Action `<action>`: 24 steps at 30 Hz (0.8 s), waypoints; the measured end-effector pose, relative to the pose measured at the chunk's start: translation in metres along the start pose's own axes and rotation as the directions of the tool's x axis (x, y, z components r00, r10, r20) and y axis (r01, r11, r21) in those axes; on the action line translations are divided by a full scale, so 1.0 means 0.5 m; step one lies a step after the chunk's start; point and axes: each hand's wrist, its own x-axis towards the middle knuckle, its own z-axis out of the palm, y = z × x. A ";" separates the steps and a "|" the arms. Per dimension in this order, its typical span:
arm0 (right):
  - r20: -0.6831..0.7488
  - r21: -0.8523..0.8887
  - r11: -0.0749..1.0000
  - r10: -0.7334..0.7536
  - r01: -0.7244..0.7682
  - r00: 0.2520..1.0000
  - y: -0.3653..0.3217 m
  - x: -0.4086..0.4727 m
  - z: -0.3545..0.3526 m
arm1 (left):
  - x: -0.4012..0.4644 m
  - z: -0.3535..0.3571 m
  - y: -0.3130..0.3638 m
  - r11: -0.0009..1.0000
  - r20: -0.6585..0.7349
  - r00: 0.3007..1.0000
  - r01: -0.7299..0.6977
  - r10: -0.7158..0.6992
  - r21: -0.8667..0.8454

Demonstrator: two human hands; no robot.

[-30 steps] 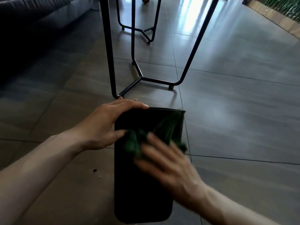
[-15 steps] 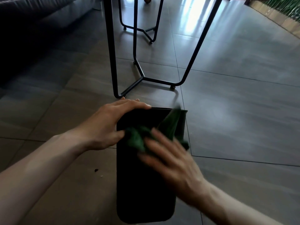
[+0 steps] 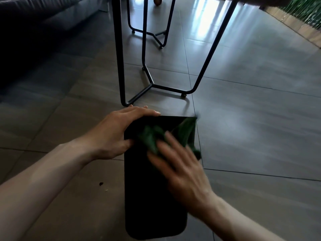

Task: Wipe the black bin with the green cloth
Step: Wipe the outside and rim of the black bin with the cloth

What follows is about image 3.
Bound person's right hand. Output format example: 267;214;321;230
147;131;218;219

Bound person's left hand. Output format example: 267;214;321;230
84;105;161;161

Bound green cleaning cloth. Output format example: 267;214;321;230
137;115;202;160

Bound black rectangular bin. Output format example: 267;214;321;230
124;115;199;240

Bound person's left forearm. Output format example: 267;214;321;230
0;138;94;241

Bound person's right forearm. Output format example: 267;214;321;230
199;194;285;241

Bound dark grey sofa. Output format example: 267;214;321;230
0;0;111;103

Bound dark table top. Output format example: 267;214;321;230
224;0;292;8

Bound wooden planter ledge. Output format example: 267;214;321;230
263;6;321;49

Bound large black metal table frame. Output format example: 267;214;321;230
111;0;239;107

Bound small black metal table frame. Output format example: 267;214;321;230
126;0;176;49

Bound green plant wall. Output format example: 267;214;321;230
282;0;321;30

